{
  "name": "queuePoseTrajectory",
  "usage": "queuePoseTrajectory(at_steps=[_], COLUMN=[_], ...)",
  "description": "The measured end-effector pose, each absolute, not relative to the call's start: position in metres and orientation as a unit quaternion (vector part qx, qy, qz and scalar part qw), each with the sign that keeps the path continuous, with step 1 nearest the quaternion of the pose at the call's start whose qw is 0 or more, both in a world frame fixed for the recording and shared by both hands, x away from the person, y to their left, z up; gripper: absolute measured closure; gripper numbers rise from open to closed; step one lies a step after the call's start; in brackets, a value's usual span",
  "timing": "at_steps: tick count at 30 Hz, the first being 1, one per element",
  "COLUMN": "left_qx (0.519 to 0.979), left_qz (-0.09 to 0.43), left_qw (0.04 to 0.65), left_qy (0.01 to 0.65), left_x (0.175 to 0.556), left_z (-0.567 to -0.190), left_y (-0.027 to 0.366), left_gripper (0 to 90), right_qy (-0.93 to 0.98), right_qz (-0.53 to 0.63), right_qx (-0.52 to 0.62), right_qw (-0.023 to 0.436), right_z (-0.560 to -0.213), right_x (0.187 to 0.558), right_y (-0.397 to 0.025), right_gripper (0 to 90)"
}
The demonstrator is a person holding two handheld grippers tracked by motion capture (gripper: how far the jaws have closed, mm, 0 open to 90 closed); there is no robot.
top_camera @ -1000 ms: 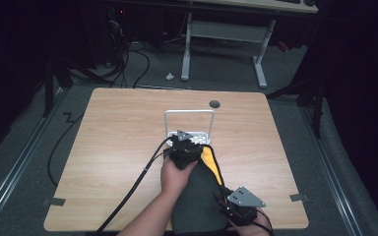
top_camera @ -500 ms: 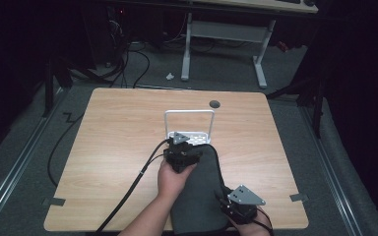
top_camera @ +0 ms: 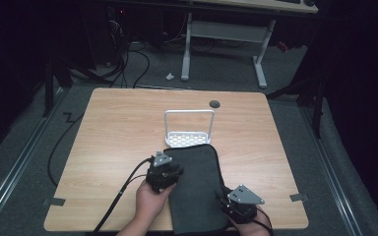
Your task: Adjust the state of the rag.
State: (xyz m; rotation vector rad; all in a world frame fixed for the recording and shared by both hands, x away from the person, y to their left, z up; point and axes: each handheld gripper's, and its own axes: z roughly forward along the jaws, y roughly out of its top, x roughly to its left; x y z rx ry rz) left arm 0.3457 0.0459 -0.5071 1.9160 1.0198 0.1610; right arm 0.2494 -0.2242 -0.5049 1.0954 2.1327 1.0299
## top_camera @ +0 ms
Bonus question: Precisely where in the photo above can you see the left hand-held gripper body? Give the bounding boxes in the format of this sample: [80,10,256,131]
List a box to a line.
[145,149,179,194]

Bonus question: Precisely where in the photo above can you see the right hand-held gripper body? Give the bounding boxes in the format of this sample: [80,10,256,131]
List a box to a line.
[219,183,266,225]

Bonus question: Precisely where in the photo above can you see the dark grey towel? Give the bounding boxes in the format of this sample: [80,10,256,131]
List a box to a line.
[162,143,234,236]

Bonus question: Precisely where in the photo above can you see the white plastic towel rack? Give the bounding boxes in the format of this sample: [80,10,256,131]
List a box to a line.
[163,108,217,148]

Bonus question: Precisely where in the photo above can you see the person's right hand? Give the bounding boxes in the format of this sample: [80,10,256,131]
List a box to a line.
[235,209,274,236]

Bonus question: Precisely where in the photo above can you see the person's left hand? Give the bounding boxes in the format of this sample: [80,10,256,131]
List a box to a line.
[134,179,178,224]

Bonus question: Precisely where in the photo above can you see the grey tape strip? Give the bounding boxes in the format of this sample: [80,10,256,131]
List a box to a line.
[288,193,310,203]
[41,197,67,207]

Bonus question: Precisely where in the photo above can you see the black tripod stand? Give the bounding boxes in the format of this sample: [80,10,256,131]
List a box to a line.
[265,77,328,140]

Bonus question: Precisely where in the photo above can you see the black stand legs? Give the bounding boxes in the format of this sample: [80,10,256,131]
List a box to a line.
[41,57,75,118]

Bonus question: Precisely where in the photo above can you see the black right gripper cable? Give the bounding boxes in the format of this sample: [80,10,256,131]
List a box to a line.
[251,206,276,236]

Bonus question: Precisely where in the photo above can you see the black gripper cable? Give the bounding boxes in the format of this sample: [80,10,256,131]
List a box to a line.
[93,156,155,236]
[251,206,276,236]

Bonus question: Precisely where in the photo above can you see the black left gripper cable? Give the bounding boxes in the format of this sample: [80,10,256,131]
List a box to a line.
[93,156,155,236]

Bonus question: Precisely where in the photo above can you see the metal floor rail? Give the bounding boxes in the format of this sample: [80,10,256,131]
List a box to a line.
[299,106,364,236]
[0,88,65,232]

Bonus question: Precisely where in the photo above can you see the black floor cable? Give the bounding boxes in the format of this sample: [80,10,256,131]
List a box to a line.
[46,112,86,189]

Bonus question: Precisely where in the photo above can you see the bundle of black cables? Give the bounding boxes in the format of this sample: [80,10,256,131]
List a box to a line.
[106,18,152,89]

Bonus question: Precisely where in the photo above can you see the white frame desk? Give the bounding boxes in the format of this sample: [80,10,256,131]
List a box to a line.
[180,0,320,90]

